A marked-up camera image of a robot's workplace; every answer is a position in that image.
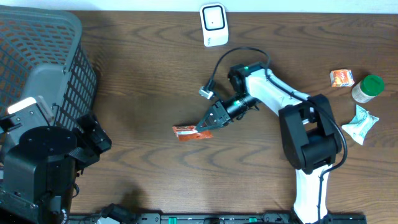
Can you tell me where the red chocolate bar wrapper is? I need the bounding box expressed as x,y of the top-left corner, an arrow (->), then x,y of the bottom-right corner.
172,126 -> 213,141

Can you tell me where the small orange snack box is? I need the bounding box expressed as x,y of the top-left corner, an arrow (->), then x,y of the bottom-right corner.
330,69 -> 354,87

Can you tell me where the white teal wipes packet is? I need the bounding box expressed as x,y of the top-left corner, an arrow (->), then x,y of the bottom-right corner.
342,105 -> 379,145

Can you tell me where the green lid jar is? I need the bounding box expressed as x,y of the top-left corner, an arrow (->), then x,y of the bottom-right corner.
351,75 -> 385,103

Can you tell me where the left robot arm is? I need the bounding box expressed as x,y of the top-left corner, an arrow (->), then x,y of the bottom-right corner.
1,113 -> 112,223

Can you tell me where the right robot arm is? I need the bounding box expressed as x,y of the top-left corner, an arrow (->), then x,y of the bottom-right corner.
196,62 -> 346,223

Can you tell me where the grey plastic mesh basket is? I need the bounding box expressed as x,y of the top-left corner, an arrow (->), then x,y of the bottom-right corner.
1,6 -> 98,129

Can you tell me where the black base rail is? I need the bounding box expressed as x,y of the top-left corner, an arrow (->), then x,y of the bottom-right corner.
68,203 -> 368,224

